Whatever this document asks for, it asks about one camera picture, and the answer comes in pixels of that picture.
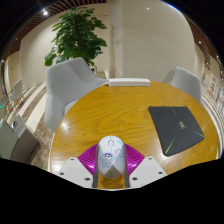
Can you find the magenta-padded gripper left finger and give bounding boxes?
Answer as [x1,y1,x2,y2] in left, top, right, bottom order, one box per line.
[56,143,100,189]

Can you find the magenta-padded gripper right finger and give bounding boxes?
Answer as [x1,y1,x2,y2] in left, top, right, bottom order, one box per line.
[123,143,168,189]

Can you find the white cartoon-print computer mouse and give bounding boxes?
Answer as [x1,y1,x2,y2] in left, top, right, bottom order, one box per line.
[96,134,127,179]

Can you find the black mouse pad green lines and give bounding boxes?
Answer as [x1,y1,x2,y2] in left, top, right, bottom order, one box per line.
[147,105,206,158]

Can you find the grey shell chair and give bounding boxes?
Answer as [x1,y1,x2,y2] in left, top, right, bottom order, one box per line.
[44,57,110,134]
[163,66,204,105]

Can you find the grey-green armchair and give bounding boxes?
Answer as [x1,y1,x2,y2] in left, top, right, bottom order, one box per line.
[0,114,41,164]

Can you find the white power strip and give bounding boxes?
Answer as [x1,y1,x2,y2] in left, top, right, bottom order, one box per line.
[108,77,152,88]

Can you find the small pale wooden-legged chair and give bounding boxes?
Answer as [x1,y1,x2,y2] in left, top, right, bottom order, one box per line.
[9,79,25,102]

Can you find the potted green leafy plant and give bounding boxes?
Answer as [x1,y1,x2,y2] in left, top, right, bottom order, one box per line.
[44,6,108,70]

